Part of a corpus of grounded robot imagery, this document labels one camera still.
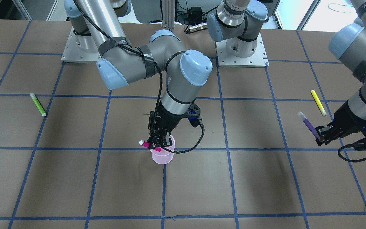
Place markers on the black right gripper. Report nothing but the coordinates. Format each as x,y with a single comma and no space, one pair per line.
167,120

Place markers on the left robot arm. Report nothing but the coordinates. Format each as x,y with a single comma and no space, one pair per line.
241,21

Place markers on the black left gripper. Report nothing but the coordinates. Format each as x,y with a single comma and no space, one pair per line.
348,118

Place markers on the green highlighter pen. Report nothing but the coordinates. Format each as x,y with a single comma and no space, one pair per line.
38,105

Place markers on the yellow highlighter pen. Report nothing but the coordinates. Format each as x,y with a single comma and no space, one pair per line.
318,103

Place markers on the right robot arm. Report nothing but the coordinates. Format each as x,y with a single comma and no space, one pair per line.
120,64

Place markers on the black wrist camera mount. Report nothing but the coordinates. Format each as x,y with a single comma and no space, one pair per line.
194,117

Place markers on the pink mesh cup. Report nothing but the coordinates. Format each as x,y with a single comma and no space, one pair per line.
164,157

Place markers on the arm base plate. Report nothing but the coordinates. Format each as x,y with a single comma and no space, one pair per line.
80,49
241,51

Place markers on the pink highlighter pen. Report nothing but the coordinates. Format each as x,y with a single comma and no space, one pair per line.
146,144

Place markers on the purple highlighter pen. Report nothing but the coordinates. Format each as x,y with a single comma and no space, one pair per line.
308,124

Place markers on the aluminium frame post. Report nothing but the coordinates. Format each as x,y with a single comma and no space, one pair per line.
168,14

